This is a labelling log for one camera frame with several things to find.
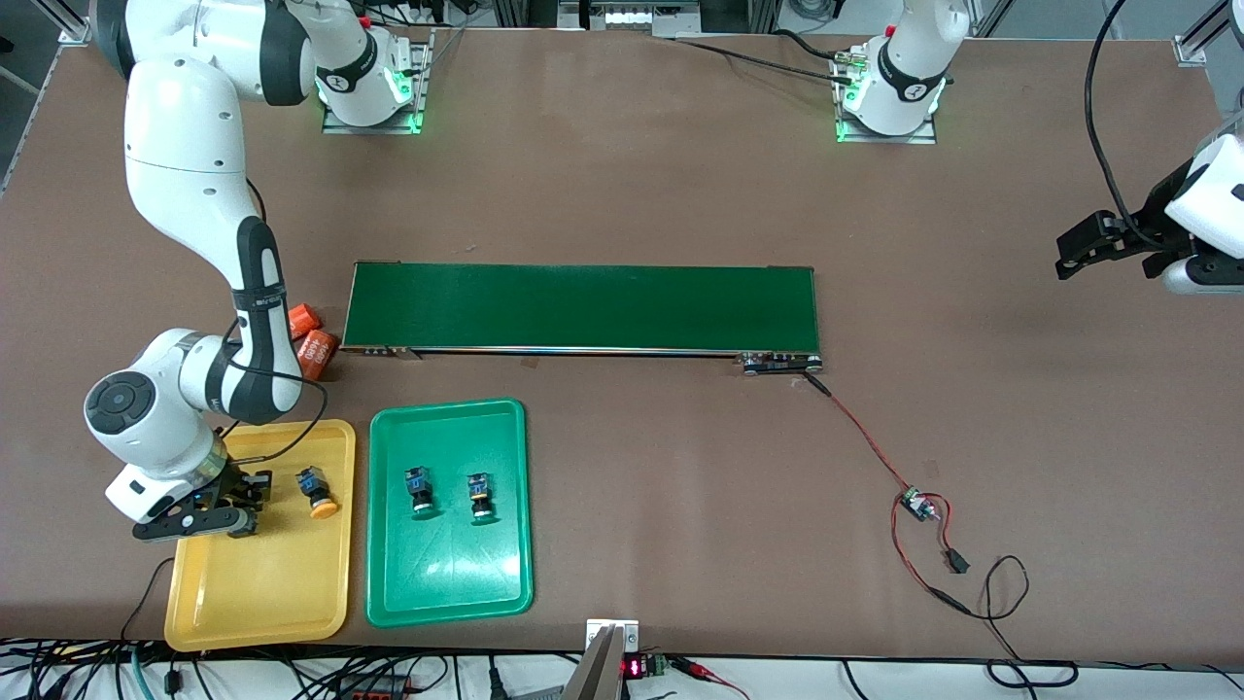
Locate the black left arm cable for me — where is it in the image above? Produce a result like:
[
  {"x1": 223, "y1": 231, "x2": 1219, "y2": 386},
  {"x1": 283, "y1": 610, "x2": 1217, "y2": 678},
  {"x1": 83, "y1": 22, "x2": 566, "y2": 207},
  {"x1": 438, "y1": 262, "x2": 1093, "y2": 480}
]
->
[{"x1": 1084, "y1": 0, "x2": 1167, "y2": 249}]

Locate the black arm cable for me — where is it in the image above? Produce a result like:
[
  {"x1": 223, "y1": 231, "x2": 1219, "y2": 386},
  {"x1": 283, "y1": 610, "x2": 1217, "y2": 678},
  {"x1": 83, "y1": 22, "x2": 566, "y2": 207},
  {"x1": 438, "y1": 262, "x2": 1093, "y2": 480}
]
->
[
  {"x1": 1084, "y1": 0, "x2": 1167, "y2": 249},
  {"x1": 214, "y1": 180, "x2": 329, "y2": 464}
]

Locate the black base power cable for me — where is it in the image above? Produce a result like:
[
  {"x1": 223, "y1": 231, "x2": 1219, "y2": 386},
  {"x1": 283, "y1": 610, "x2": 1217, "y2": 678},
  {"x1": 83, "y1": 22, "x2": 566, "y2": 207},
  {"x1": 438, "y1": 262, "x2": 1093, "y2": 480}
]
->
[{"x1": 671, "y1": 29, "x2": 856, "y2": 84}]

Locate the green plastic tray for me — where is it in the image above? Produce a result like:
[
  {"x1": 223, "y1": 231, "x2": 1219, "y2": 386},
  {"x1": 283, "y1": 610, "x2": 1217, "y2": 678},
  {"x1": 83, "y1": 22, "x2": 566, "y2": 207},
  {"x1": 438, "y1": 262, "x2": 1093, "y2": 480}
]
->
[{"x1": 365, "y1": 398, "x2": 535, "y2": 629}]

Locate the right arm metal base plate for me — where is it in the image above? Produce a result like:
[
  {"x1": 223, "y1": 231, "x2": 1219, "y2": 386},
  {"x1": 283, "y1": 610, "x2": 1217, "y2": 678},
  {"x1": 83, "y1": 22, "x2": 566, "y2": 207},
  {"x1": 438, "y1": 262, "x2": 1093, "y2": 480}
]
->
[{"x1": 323, "y1": 29, "x2": 433, "y2": 135}]

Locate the green conveyor belt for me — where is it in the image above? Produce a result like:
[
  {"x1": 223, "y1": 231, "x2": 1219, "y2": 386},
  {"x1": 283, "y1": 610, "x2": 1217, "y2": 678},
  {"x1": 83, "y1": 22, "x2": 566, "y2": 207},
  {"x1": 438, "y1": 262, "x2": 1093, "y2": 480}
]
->
[{"x1": 340, "y1": 261, "x2": 824, "y2": 376}]

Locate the thin black looped cable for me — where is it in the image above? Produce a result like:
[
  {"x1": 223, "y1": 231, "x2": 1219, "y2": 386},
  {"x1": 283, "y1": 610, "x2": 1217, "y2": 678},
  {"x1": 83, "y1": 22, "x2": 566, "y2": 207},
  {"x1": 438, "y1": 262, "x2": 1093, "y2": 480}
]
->
[{"x1": 957, "y1": 556, "x2": 1080, "y2": 691}]

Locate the yellow plastic tray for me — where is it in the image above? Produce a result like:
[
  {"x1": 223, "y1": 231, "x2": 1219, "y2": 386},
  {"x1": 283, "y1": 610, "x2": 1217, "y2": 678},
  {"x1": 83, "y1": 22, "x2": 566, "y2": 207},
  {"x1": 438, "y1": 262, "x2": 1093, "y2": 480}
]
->
[{"x1": 163, "y1": 419, "x2": 357, "y2": 652}]

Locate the aluminium table edge rail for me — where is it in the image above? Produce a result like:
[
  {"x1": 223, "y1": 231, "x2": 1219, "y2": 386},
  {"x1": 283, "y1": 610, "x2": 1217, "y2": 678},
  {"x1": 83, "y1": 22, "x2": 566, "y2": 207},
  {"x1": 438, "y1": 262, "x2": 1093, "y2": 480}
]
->
[{"x1": 0, "y1": 39, "x2": 69, "y2": 195}]

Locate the red clip lead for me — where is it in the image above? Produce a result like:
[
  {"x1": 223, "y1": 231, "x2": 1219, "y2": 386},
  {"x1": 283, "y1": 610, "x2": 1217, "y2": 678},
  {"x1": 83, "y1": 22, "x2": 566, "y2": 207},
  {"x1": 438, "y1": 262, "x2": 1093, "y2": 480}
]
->
[{"x1": 671, "y1": 657, "x2": 751, "y2": 700}]

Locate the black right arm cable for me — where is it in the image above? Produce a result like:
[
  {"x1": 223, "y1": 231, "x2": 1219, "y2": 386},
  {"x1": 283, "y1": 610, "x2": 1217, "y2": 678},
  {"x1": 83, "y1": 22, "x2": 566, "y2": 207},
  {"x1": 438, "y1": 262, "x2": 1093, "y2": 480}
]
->
[{"x1": 214, "y1": 180, "x2": 329, "y2": 464}]

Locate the aluminium profile post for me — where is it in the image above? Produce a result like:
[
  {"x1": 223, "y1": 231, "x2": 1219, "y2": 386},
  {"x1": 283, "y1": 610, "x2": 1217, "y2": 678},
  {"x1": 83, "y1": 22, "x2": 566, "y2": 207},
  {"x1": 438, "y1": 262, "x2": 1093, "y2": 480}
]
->
[
  {"x1": 34, "y1": 0, "x2": 98, "y2": 45},
  {"x1": 1174, "y1": 0, "x2": 1244, "y2": 67}
]

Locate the grey control box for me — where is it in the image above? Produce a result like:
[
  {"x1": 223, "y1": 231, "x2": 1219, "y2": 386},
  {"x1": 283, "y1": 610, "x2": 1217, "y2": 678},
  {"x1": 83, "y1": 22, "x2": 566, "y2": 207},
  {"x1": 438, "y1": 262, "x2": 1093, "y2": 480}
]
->
[{"x1": 559, "y1": 0, "x2": 701, "y2": 38}]

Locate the black power strip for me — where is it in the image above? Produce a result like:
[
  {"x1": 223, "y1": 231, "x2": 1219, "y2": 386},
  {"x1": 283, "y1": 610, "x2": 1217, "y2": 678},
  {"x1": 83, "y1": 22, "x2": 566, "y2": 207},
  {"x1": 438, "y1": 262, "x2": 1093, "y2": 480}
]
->
[{"x1": 330, "y1": 674, "x2": 414, "y2": 700}]

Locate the grey metal camera bracket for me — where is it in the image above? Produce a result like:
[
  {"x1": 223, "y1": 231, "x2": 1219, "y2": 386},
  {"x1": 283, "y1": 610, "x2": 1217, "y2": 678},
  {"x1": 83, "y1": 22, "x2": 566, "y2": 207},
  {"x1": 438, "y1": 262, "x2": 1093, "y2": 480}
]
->
[{"x1": 562, "y1": 618, "x2": 640, "y2": 700}]

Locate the red and black wire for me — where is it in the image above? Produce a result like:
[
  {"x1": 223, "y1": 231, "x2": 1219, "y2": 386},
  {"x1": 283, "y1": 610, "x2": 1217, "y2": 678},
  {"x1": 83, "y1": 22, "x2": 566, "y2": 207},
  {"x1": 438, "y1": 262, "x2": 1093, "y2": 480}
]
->
[{"x1": 802, "y1": 372, "x2": 973, "y2": 615}]

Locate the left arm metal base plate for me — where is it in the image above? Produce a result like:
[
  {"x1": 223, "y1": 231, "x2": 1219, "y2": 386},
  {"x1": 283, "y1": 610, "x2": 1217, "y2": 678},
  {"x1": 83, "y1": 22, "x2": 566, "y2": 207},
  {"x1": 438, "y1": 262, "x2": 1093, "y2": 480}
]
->
[{"x1": 834, "y1": 49, "x2": 939, "y2": 145}]

